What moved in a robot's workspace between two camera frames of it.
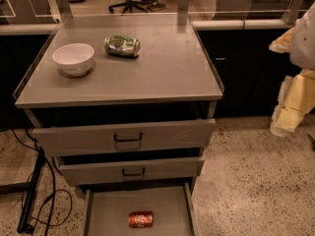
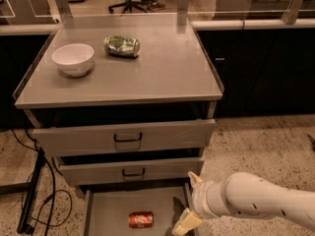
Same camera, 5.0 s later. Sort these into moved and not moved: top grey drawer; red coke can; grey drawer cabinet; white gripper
Moved: white gripper
Not moved: red coke can; top grey drawer; grey drawer cabinet
